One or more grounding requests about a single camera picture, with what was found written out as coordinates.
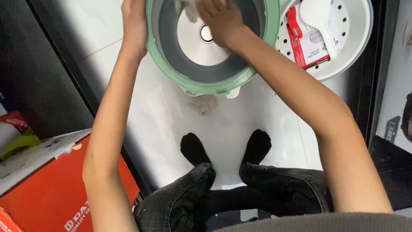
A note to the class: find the person's right hand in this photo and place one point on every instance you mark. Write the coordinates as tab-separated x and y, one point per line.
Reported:
223	24

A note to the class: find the person's left hand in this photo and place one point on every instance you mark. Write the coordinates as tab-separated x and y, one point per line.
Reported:
135	29

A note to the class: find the person's right fingers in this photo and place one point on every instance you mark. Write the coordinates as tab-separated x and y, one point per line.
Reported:
212	8

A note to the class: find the grey wiping cloth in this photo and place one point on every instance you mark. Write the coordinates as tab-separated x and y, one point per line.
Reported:
190	9

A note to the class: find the green rice cooker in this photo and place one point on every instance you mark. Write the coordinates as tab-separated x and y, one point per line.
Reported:
193	69

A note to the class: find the clear plastic bag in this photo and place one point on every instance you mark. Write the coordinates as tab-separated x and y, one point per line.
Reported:
202	104

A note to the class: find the white rice spoon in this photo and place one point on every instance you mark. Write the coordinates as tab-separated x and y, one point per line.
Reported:
318	16

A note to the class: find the red and white manual booklet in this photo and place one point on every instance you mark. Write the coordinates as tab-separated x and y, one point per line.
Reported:
310	50

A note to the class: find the white perforated steam tray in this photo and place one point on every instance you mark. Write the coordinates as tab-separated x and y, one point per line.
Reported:
342	19

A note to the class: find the person's black left sock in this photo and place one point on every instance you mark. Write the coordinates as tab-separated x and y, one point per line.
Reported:
193	150

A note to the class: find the person's black sock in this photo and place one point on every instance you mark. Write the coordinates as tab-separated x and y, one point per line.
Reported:
257	146
193	150

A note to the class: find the person's black right sock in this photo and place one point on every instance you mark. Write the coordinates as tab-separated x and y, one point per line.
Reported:
257	146

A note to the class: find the white inner pot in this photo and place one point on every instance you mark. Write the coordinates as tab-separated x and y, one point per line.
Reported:
357	42

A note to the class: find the person's black jeans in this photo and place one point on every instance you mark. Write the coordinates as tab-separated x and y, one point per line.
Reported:
273	190

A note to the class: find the grey printed carton box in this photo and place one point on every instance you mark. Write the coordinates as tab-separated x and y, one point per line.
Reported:
394	96

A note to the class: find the green and red packets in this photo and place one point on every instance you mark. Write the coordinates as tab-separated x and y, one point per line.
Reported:
16	141

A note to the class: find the person's grey shirt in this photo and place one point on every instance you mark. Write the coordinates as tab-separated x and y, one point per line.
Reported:
322	224

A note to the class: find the orange carton box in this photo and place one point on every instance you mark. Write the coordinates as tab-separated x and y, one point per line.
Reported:
48	193

